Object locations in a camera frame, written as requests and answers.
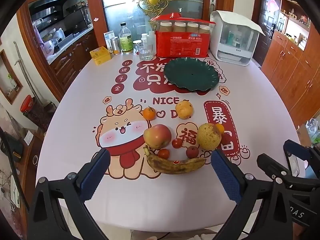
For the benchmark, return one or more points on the frosted glass door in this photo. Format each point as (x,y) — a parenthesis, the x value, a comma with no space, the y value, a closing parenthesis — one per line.
(120,5)

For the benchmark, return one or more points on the dark green scalloped plate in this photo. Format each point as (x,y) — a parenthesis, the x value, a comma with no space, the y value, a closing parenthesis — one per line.
(192,75)

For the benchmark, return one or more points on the white countertop cup sterilizer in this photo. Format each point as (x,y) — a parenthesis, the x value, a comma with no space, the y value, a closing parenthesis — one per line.
(235,42)

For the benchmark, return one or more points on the small metal can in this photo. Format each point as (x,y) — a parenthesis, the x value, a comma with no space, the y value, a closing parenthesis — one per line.
(115,46)

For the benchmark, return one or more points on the clear plastic bag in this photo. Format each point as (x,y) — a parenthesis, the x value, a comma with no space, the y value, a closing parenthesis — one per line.
(313,130)

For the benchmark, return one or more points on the red lychee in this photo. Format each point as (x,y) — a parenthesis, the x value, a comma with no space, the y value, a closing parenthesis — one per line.
(192,152)

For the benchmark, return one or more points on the wooden wall niche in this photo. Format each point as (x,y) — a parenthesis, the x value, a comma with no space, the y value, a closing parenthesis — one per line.
(10,77)

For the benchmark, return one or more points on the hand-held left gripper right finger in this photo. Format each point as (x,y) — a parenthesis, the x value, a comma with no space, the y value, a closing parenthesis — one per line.
(225,175)

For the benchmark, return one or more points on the wooden lower kitchen cabinets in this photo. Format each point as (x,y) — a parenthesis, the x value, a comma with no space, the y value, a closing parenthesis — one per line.
(72,57)

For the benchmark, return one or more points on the yellow cardboard box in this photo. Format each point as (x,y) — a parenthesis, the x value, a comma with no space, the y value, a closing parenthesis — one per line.
(100,56)

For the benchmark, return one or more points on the paper cup stack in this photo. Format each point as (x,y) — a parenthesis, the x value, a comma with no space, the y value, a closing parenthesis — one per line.
(166,27)
(205,28)
(180,27)
(192,27)

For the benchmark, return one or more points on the printed cartoon tablecloth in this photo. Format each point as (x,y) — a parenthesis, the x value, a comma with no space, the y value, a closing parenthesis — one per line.
(100,85)

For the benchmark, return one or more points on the wooden sideboard cabinet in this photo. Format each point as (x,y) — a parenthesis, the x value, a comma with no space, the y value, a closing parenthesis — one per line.
(292,75)

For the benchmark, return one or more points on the dark wooden entrance door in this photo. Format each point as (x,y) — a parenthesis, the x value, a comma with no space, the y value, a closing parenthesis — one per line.
(266,25)

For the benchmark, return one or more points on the white pill bottle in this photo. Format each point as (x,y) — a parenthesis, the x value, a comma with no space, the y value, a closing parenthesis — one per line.
(144,37)
(151,38)

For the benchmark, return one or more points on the black range hood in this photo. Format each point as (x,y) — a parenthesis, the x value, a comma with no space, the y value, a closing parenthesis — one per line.
(50,3)

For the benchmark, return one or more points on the white mop pole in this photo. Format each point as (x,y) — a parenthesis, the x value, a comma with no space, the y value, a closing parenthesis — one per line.
(26,72)

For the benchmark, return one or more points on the small orange tangerine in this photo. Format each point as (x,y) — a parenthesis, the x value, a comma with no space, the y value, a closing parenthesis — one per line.
(220,128)
(149,113)

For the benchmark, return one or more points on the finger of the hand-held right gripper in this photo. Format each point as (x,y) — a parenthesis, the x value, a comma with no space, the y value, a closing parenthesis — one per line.
(297,148)
(271,165)

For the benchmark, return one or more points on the red paper cup bag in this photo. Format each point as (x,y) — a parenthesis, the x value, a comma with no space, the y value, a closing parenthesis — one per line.
(182,45)

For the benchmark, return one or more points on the overripe spotted banana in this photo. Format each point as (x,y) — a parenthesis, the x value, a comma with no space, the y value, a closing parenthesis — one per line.
(175,166)

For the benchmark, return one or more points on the green label clear bottle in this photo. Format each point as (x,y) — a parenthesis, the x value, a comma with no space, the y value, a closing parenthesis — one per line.
(126,42)

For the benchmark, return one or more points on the white blue carton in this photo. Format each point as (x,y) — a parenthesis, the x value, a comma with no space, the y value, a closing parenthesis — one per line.
(109,37)

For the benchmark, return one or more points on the red cherry tomato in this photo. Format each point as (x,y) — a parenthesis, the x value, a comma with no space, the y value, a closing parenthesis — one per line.
(177,143)
(163,153)

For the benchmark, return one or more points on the wooden display shelf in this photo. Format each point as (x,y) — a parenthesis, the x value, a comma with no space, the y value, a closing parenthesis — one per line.
(297,17)

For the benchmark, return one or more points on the red yellow apple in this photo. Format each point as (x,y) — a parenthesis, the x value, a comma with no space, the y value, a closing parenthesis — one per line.
(157,136)

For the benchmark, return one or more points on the large speckled yellow pear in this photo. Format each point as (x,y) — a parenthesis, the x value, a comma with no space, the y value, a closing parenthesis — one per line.
(208,137)

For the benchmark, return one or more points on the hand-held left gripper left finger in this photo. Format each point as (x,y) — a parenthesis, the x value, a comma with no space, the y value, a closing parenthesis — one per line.
(96,173)

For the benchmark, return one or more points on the clear faceted glass cup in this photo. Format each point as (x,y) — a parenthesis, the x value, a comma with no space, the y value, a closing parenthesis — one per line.
(145,51)

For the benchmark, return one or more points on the small smooth yellow pear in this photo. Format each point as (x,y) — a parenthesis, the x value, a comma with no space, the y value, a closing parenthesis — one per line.
(184,109)

